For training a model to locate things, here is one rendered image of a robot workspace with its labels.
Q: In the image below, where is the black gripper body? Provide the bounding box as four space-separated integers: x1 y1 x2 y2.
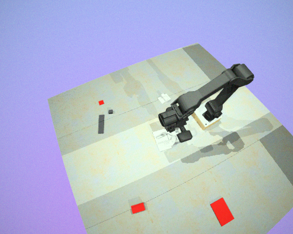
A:
166 107 192 143

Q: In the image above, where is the grey flat bar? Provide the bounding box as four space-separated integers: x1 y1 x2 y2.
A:
98 115 104 134

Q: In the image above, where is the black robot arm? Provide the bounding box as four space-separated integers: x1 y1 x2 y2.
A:
158 63 254 133

